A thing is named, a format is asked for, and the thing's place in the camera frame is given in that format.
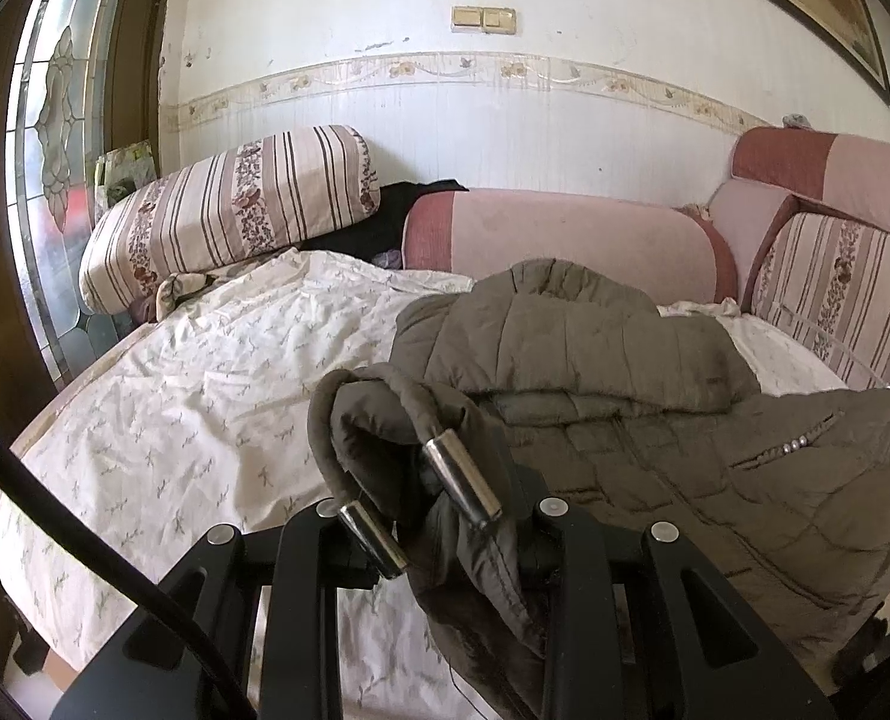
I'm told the pink and maroon corner cushion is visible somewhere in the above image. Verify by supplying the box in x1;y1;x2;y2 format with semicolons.
707;126;890;301

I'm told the stained glass window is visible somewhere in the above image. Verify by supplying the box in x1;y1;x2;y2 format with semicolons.
6;0;137;391

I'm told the olive puffer jacket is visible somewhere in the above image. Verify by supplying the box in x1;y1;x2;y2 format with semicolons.
308;259;890;720

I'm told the green patterned box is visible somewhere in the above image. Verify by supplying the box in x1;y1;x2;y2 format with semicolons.
92;141;158;211

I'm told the long striped floral pillow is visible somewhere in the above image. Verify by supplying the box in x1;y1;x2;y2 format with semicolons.
79;124;382;314

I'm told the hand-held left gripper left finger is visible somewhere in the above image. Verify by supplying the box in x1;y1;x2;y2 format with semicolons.
51;496;390;720

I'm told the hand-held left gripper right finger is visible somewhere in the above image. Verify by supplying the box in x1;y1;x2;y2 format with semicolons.
490;435;836;720

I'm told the white floral bed sheet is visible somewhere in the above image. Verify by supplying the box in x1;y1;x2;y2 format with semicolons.
0;246;851;720

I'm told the black cable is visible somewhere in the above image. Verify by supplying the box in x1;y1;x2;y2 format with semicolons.
0;396;258;720

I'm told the square striped floral cushion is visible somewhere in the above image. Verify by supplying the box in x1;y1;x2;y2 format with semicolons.
745;211;890;391

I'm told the black cloth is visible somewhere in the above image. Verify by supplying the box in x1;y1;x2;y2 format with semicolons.
302;178;470;269

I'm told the pink sofa backrest cushion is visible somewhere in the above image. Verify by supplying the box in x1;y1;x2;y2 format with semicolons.
402;190;738;306

